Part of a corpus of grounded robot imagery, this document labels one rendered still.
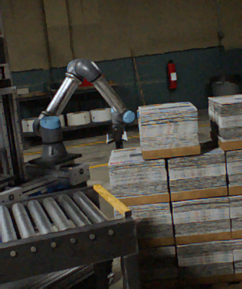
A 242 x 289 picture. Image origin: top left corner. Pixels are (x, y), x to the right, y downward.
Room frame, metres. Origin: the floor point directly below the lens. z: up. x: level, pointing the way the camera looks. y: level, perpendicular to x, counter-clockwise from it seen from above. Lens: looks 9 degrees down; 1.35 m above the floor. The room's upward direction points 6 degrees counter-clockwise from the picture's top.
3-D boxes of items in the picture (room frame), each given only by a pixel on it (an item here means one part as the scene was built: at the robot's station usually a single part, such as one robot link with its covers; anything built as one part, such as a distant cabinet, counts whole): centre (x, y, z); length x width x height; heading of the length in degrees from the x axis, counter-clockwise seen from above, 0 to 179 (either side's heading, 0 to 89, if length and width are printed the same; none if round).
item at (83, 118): (8.51, 0.91, 0.55); 1.80 x 0.70 x 1.09; 107
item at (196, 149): (2.42, -0.23, 0.86); 0.29 x 0.16 x 0.04; 87
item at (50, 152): (2.78, 0.40, 0.87); 0.15 x 0.15 x 0.10
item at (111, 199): (1.84, 0.07, 0.81); 0.43 x 0.03 x 0.02; 17
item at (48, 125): (2.78, 0.40, 0.98); 0.13 x 0.12 x 0.14; 26
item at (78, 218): (1.81, 0.21, 0.77); 0.47 x 0.05 x 0.05; 17
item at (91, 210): (1.83, 0.15, 0.77); 0.47 x 0.05 x 0.05; 17
